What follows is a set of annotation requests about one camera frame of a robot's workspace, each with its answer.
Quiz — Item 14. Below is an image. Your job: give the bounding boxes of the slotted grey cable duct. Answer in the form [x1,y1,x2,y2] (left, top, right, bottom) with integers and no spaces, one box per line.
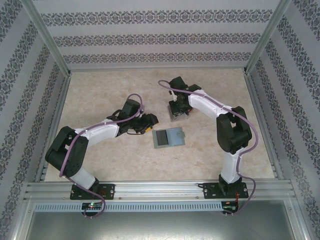
[33,201,223,211]

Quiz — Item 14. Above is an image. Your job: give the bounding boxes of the aluminium cross rail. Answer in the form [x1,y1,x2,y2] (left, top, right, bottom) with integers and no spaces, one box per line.
[68,65,247,73]

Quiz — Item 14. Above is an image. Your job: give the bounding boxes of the aluminium frame post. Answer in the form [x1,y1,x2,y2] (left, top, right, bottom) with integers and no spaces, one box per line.
[21,0,72,76]
[243,0,293,75]

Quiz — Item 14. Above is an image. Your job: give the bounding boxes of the aluminium side rail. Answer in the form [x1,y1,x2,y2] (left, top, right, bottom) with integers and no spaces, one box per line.
[243,71,285,181]

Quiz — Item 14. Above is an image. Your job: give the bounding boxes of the grey metal panel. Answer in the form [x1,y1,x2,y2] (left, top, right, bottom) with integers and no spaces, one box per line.
[24,211,300,240]

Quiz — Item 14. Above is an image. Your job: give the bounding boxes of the aluminium mounting rail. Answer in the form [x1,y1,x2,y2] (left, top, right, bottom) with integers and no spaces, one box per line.
[23,181,297,201]

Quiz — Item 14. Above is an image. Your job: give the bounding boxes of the purple cable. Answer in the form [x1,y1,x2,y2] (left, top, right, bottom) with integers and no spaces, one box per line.
[58,93,145,220]
[157,79,260,218]

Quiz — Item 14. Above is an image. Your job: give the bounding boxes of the green leather card holder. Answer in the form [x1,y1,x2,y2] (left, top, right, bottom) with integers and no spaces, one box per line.
[151,127,187,150]

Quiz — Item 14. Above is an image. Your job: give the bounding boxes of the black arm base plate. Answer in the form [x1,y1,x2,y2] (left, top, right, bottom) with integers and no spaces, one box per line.
[202,182,250,200]
[69,183,116,201]

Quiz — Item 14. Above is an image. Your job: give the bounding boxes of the clear acrylic card box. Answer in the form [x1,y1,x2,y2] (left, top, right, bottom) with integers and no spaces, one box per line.
[166,102,193,123]

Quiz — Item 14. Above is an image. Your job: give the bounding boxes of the small circuit board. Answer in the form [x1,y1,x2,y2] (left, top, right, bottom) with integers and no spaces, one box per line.
[81,201,103,211]
[221,200,240,213]

